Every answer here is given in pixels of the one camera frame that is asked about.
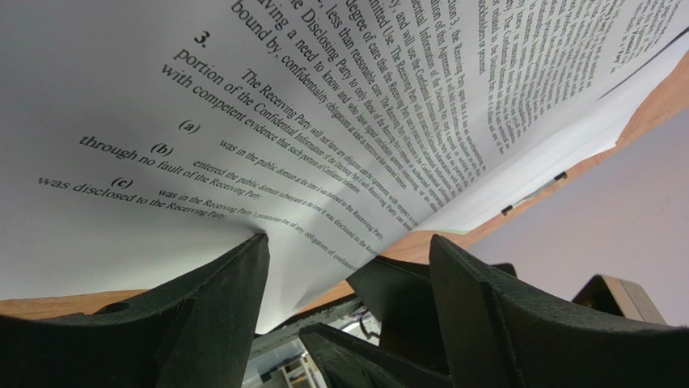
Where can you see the white paper sheet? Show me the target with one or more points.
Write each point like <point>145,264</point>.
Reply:
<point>594,131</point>

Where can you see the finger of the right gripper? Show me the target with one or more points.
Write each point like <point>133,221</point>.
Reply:
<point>400,296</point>
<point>347,361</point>

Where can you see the green clipboard folder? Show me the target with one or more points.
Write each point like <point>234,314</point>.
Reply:
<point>466,215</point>

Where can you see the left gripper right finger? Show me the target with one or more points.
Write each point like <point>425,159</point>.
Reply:
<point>499,331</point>

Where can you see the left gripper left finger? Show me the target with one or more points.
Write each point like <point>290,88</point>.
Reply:
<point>193,331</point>

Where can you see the text-filled paper sheet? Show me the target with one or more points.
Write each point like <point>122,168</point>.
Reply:
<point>143,139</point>

